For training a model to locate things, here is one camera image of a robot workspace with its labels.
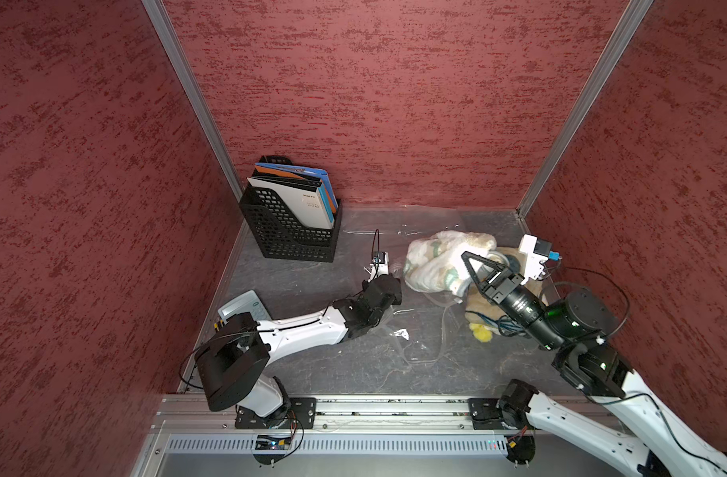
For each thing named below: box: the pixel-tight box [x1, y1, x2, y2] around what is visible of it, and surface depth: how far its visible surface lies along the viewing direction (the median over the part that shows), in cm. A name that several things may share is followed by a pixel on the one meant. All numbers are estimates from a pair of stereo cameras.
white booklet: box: [246, 176, 335, 230], surface depth 91 cm
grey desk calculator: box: [217, 290, 274, 323], surface depth 93 cm
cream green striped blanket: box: [403, 230, 498, 297], surface depth 56 cm
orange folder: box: [254, 164, 305, 179], surface depth 93 cm
